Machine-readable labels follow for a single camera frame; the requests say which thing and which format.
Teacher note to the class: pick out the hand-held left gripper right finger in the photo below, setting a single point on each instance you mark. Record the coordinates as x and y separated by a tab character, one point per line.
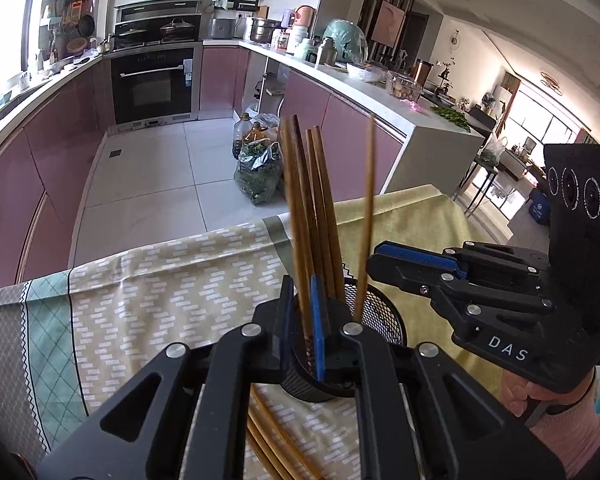
318	330

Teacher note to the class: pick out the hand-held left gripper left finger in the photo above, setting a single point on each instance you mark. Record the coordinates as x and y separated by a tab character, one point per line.
286	330

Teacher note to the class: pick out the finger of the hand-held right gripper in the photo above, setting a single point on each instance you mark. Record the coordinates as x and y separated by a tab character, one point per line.
410	274
420	255

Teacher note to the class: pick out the black mesh utensil holder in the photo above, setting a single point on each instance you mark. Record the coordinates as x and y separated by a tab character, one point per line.
380	310

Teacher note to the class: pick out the bunch of wooden chopsticks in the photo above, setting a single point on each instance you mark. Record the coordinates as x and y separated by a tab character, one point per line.
275	440

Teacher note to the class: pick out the dark brown chopstick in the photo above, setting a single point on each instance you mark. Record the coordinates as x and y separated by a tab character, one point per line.
303	180

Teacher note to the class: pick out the person's right hand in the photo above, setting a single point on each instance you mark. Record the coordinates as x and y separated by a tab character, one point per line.
515	390

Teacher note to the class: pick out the black dining table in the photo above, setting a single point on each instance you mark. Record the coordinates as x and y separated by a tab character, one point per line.
480	172

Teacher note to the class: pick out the patterned multicolour tablecloth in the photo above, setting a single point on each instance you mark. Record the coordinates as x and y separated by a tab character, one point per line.
155	300

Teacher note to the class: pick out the green leafy vegetables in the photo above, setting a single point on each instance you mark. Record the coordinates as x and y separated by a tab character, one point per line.
451	117

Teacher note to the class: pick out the bag of green vegetables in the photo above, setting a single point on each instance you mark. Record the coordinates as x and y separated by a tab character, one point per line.
257	175

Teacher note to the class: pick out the pink peninsula cabinet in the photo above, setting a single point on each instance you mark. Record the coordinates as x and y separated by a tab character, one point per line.
330	125

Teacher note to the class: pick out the clear food container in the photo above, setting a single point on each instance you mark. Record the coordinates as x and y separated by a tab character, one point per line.
404	87

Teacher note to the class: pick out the round ceiling lamp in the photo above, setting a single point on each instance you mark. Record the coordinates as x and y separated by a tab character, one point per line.
551	82

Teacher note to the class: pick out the brown tumbler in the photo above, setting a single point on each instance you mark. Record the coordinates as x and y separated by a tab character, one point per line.
422	71

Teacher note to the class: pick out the white bowl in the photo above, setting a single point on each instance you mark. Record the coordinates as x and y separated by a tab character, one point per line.
365	72

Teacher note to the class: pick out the amber oil bottle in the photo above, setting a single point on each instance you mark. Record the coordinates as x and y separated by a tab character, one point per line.
256	135

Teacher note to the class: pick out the clear oil bottle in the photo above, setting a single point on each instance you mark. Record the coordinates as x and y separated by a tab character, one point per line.
241	137

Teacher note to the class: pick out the dark thermos bottle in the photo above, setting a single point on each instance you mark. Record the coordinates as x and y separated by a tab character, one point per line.
324	52

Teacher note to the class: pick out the pink kettle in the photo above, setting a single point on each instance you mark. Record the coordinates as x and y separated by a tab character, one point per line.
306	16

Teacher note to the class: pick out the steel stockpot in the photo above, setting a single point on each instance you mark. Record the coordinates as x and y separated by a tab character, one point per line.
265	30

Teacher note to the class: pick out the black integrated stove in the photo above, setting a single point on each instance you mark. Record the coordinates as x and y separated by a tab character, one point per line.
155	90

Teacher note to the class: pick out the pink cabinet run with sink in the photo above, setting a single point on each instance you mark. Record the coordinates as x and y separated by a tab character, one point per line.
45	160

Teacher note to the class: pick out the black lidded pot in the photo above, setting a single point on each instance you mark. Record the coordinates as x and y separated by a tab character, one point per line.
176	26
130	33

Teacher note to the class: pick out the black frying pan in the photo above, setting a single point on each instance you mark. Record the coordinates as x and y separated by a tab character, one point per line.
86	26

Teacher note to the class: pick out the wall clock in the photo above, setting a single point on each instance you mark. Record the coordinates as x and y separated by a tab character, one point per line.
455	41

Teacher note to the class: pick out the pink wall art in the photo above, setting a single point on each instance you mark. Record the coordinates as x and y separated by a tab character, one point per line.
387	22

